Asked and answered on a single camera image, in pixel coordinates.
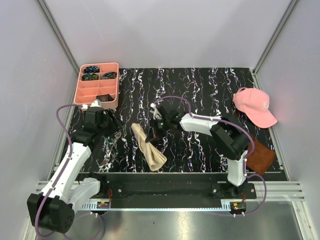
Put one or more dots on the pink plastic divided organizer box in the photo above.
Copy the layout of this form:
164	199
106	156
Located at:
87	91

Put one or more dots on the black marbled table mat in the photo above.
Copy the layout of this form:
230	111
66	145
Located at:
204	91

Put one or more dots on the grey slotted cable duct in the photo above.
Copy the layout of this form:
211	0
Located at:
95	206

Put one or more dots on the green handled clear utensil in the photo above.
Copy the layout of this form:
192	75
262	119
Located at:
110	148

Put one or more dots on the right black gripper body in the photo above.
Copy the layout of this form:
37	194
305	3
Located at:
160	126

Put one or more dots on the brown suede cloth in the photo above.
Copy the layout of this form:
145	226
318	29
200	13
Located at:
261	158

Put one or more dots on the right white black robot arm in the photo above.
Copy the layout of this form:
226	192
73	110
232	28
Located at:
226	135

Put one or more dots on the pink baseball cap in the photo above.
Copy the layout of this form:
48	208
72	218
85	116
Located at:
255	104

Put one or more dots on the blue patterned object right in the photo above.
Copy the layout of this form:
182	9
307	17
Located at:
109	75

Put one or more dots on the blue yellow patterned object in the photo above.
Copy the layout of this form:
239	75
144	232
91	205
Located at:
90	77

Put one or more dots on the left orange connector box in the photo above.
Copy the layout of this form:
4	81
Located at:
103	204

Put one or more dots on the beige cloth napkin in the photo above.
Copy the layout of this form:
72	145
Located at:
154	158

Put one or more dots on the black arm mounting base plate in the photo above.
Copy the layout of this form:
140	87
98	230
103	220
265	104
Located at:
172	191

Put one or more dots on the silver ornate fork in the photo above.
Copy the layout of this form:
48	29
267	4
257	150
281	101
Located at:
103	163

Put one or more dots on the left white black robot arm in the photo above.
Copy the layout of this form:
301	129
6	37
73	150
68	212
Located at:
53	209

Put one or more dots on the blue patterned object top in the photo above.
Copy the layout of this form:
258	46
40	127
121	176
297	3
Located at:
91	69

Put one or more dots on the dark patterned object in box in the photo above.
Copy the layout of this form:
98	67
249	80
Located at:
105	98

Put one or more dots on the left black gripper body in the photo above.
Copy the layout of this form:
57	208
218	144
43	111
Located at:
110	125

